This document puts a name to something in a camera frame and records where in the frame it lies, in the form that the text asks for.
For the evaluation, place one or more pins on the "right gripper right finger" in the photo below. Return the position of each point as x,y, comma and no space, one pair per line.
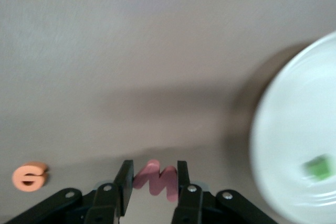
191,205

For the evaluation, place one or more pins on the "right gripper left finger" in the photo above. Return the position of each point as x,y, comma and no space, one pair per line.
107,205

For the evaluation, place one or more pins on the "pink foam letter w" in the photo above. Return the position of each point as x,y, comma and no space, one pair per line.
157,182

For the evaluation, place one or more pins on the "orange foam letter g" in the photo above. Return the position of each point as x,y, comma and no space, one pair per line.
23,178

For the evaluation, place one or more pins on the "green foam letter u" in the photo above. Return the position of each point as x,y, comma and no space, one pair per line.
319,169

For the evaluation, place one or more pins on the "beige round plate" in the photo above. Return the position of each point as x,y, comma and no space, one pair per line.
296,119

